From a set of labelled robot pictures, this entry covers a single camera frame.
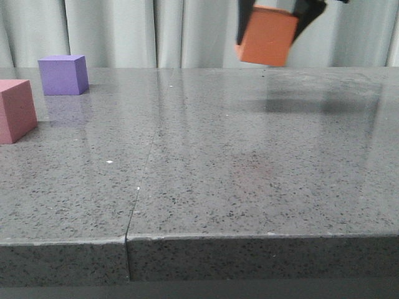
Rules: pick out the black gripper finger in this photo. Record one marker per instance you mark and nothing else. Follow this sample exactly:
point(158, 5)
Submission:
point(245, 8)
point(306, 11)

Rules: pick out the orange foam cube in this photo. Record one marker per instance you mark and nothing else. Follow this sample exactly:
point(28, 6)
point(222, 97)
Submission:
point(268, 36)

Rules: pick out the grey curtain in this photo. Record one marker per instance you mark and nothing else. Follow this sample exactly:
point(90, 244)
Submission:
point(187, 34)

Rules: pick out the purple foam cube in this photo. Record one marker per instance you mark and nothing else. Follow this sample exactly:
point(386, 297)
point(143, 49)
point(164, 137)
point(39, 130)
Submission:
point(63, 74)

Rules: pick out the pink foam cube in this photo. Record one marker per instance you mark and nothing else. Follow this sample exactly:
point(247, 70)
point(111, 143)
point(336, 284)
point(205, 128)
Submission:
point(18, 114)

